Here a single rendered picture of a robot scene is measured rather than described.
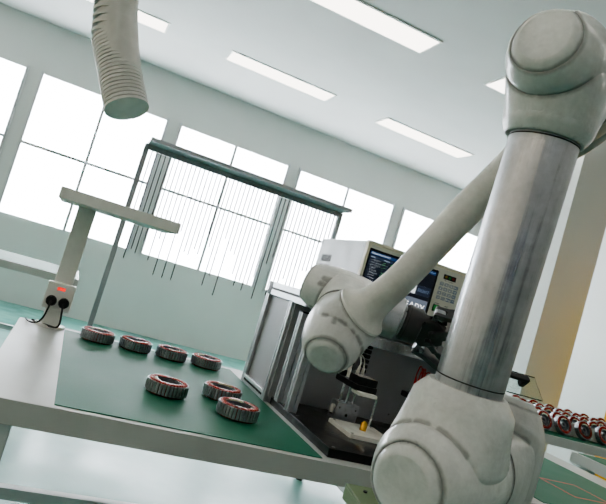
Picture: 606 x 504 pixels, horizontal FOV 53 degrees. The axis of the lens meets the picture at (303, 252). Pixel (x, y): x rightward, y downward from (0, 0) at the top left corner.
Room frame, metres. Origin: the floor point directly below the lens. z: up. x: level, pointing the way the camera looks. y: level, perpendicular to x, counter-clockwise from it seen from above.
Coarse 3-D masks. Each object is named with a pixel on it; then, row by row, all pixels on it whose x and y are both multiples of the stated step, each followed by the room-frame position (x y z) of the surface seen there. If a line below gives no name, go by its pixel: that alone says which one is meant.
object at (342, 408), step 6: (336, 402) 1.87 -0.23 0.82; (342, 402) 1.87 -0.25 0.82; (348, 402) 1.91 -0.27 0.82; (336, 408) 1.86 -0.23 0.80; (342, 408) 1.87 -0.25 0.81; (348, 408) 1.88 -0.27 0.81; (354, 408) 1.88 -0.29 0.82; (330, 414) 1.89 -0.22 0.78; (336, 414) 1.86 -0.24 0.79; (342, 414) 1.87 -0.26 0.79; (348, 414) 1.88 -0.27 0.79; (354, 414) 1.88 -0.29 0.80; (348, 420) 1.88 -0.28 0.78; (354, 420) 1.89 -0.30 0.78
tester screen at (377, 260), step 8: (376, 256) 1.87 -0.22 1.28; (384, 256) 1.88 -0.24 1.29; (368, 264) 1.86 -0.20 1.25; (376, 264) 1.87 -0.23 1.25; (384, 264) 1.88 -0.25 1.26; (392, 264) 1.89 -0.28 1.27; (368, 272) 1.86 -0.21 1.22; (376, 272) 1.87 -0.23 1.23; (384, 272) 1.88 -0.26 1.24; (432, 272) 1.94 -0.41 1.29; (424, 280) 1.93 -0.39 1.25; (432, 280) 1.94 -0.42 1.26; (416, 296) 1.93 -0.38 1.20
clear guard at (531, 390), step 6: (516, 372) 1.80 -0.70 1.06; (510, 378) 1.77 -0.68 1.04; (534, 378) 1.82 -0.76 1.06; (510, 384) 1.75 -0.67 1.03; (516, 384) 1.76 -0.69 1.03; (528, 384) 1.79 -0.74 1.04; (534, 384) 1.80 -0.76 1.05; (510, 390) 1.73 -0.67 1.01; (516, 390) 1.74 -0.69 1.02; (522, 390) 1.76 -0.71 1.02; (528, 390) 1.77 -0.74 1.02; (534, 390) 1.78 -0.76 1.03; (528, 396) 1.75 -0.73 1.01; (534, 396) 1.76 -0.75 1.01; (540, 396) 1.78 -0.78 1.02
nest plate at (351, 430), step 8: (336, 424) 1.75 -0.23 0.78; (344, 424) 1.77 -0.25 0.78; (352, 424) 1.81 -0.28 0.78; (344, 432) 1.70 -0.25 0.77; (352, 432) 1.69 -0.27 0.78; (360, 432) 1.72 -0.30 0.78; (368, 432) 1.76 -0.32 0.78; (376, 432) 1.79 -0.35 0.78; (368, 440) 1.69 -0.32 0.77; (376, 440) 1.69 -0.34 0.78
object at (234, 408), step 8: (224, 400) 1.58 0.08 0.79; (232, 400) 1.63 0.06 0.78; (240, 400) 1.64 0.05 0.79; (216, 408) 1.59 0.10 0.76; (224, 408) 1.56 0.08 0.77; (232, 408) 1.55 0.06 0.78; (240, 408) 1.56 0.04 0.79; (248, 408) 1.57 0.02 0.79; (256, 408) 1.60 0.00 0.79; (224, 416) 1.56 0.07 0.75; (232, 416) 1.55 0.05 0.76; (240, 416) 1.55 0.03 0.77; (248, 416) 1.56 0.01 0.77; (256, 416) 1.58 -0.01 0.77
